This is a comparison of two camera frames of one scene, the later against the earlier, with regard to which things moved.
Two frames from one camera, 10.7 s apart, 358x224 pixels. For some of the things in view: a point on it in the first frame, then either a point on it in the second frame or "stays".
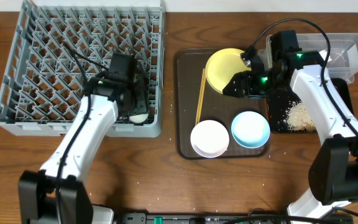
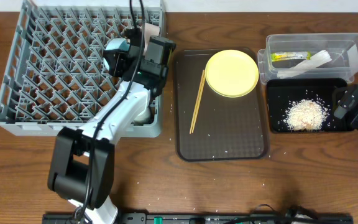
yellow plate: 222,65 stays
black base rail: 161,218 stays
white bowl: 209,138 → 150,30
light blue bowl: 250,129 → 117,43
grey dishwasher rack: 54,50 stays
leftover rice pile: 298,118 stays
